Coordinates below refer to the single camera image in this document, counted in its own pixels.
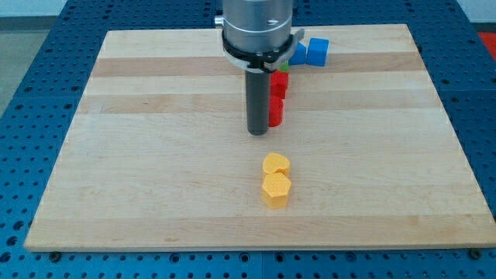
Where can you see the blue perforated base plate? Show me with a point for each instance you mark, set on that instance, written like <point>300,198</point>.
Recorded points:
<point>36,121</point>

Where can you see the blue cube block right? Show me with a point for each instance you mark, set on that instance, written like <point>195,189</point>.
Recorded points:
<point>317,52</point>

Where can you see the red circle block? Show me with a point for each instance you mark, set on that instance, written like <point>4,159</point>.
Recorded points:
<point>276,111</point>

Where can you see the wooden board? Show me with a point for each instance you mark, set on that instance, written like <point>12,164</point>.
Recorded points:
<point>158,157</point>

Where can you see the red star block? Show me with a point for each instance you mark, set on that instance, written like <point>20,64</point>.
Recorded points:
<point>279,84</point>

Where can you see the yellow hexagon block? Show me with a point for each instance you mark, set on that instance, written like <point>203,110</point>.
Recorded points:
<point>275,190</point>

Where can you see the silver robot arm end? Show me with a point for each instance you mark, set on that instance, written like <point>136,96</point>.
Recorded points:
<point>256,34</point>

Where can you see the green block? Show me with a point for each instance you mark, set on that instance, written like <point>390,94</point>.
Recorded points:
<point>284,67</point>

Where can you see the blue block left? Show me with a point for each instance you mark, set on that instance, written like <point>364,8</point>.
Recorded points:
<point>299,55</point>

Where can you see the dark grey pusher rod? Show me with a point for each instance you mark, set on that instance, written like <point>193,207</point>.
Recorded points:
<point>257,102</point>

